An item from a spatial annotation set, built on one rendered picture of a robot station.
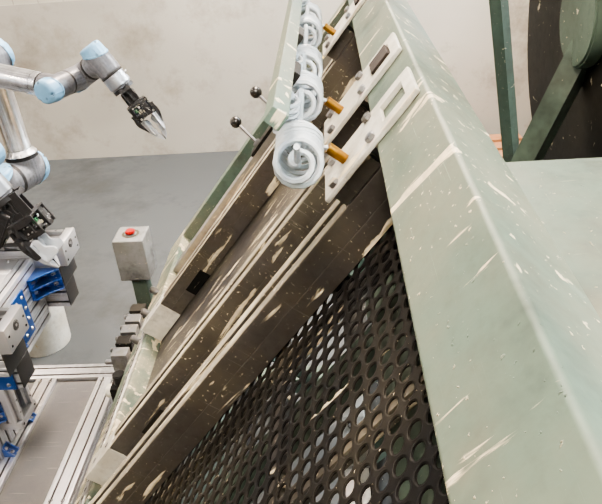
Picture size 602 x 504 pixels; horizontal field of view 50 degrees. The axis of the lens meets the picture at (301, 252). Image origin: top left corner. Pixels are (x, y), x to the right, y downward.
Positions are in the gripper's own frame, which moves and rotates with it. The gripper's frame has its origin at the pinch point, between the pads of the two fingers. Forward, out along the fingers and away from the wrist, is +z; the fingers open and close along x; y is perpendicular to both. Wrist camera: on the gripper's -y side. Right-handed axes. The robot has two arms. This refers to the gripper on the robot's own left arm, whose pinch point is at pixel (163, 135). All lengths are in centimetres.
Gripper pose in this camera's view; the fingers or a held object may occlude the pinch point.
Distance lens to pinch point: 223.4
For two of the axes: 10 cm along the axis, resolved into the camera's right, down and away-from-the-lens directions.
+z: 5.8, 7.2, 3.9
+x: 7.7, -6.4, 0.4
